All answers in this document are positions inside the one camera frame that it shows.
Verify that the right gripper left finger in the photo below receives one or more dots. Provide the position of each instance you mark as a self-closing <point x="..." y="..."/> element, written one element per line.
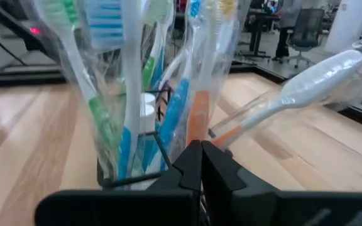
<point x="181" y="175"/>

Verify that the orange toothbrush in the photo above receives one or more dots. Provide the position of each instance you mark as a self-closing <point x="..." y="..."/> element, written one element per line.
<point x="319" y="81"/>
<point x="199" y="117"/>

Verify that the blue toothbrush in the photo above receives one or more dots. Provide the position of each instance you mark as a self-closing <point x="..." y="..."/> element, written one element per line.
<point x="132" y="78"/>
<point x="174" y="111"/>

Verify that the person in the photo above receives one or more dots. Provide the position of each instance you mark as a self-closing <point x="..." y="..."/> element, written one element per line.
<point x="286" y="28"/>

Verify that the green toothbrush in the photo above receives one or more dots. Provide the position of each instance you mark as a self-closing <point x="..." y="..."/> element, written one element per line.
<point x="148" y="73"/>
<point x="100" y="120"/>

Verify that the grey mesh chair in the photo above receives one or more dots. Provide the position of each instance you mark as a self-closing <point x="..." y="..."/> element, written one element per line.
<point x="306" y="31"/>

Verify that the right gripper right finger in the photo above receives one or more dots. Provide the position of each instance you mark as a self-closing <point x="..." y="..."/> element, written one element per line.
<point x="228" y="191"/>

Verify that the black standing desk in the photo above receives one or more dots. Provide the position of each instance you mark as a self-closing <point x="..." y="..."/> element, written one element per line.
<point x="258" y="31"/>

